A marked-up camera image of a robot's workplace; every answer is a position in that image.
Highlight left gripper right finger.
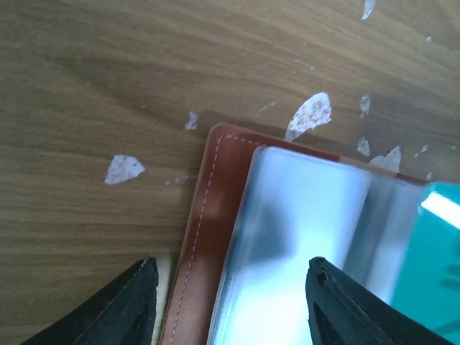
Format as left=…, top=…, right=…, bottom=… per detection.
left=305, top=257, right=450, bottom=345

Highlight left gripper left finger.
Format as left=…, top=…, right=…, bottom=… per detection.
left=23, top=257, right=159, bottom=345

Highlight brown leather card holder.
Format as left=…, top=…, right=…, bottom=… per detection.
left=160, top=124, right=431, bottom=344

